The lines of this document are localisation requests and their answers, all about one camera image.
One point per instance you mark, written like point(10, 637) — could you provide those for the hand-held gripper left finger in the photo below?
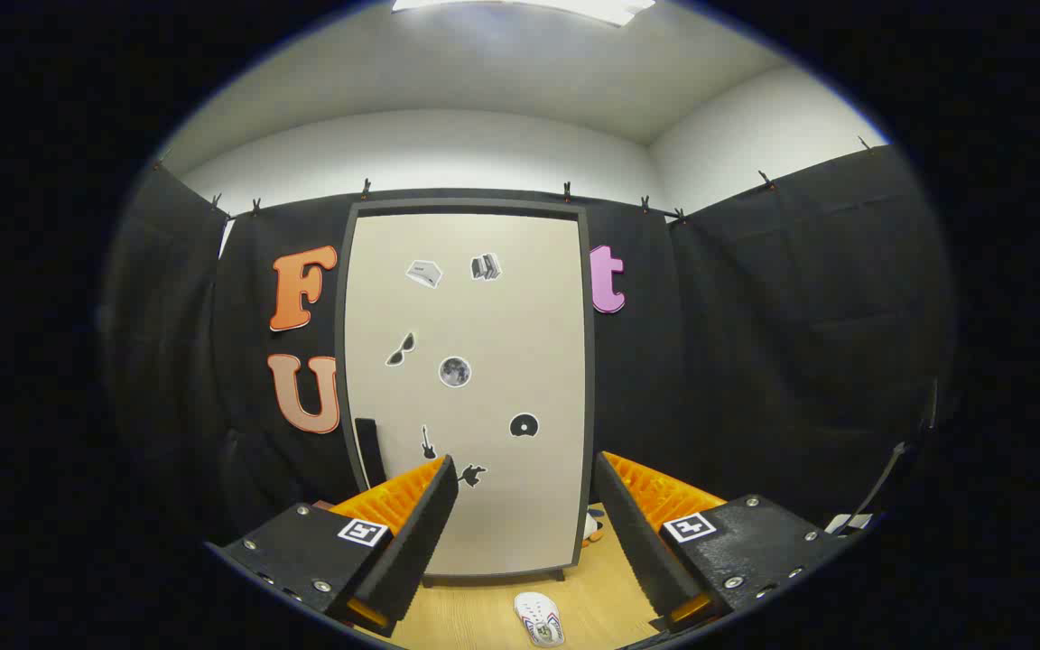
point(412, 542)

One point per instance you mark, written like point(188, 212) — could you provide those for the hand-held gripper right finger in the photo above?
point(637, 542)

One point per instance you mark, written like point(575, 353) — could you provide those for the white striped shoe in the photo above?
point(538, 618)

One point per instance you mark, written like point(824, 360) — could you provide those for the beige shoe cabinet door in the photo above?
point(484, 325)

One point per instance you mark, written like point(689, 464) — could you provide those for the grey shoe cabinet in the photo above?
point(466, 206)

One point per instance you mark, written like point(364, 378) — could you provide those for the small orange white toy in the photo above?
point(592, 528)

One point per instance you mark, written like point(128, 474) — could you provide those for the white side table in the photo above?
point(845, 523)

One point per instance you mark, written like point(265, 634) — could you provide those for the black backdrop cloth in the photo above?
point(755, 343)

